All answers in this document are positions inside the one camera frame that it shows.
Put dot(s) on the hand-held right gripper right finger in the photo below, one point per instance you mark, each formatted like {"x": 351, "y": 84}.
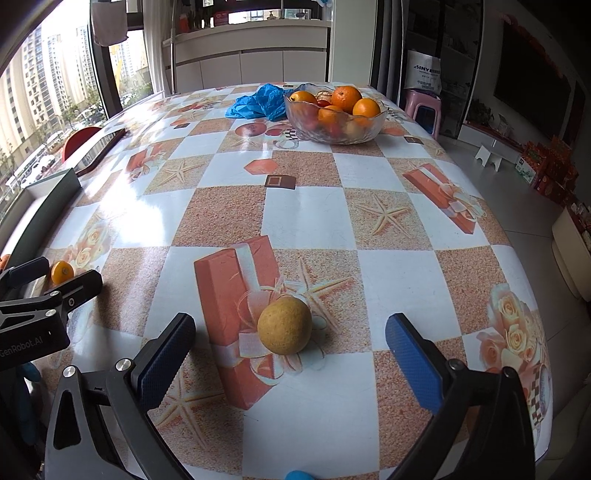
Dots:
{"x": 411, "y": 364}

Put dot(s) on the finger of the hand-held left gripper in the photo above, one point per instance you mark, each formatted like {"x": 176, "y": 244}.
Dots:
{"x": 76, "y": 288}
{"x": 23, "y": 272}

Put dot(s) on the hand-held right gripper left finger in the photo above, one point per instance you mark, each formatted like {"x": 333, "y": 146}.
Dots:
{"x": 161, "y": 364}

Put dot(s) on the orange-yellow tomato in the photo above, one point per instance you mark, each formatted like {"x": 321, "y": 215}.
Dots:
{"x": 61, "y": 272}

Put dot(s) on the white shallow cardboard box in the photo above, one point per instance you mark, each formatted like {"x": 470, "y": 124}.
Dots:
{"x": 51, "y": 189}

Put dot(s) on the tan round fruit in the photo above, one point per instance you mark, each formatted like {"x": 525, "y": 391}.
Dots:
{"x": 284, "y": 325}

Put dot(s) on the clear glass bowl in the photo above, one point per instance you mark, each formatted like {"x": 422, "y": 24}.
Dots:
{"x": 334, "y": 131}

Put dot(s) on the orange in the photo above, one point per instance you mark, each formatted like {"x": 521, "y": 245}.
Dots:
{"x": 302, "y": 97}
{"x": 346, "y": 98}
{"x": 331, "y": 117}
{"x": 366, "y": 108}

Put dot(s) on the person's left hand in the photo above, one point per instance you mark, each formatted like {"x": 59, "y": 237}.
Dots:
{"x": 23, "y": 408}

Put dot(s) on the person's right hand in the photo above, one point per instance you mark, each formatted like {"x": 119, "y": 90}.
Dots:
{"x": 299, "y": 475}

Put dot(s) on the black smartphone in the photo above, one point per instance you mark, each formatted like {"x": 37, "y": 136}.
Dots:
{"x": 99, "y": 150}

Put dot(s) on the red chair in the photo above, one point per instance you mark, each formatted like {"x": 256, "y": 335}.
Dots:
{"x": 76, "y": 141}

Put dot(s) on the cream rounded furniture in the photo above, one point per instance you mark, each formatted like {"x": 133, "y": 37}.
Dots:
{"x": 570, "y": 249}

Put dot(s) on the small white step stool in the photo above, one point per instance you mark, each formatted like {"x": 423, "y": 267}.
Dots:
{"x": 490, "y": 154}

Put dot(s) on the stack of red cartons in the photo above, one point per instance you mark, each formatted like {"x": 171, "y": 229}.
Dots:
{"x": 551, "y": 166}

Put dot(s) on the pink plastic stool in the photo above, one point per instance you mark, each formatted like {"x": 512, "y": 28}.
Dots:
{"x": 422, "y": 110}

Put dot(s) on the crumpled blue glove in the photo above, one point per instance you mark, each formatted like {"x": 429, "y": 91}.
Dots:
{"x": 261, "y": 104}

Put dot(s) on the grey hanging cloth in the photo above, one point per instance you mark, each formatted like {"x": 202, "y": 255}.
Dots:
{"x": 108, "y": 23}

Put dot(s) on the small red tomato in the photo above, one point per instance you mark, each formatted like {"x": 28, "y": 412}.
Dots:
{"x": 324, "y": 104}

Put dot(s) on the white shopping bag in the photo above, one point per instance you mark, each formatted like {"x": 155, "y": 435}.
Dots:
{"x": 422, "y": 71}

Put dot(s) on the wall television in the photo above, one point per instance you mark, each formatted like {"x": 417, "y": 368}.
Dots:
{"x": 535, "y": 83}

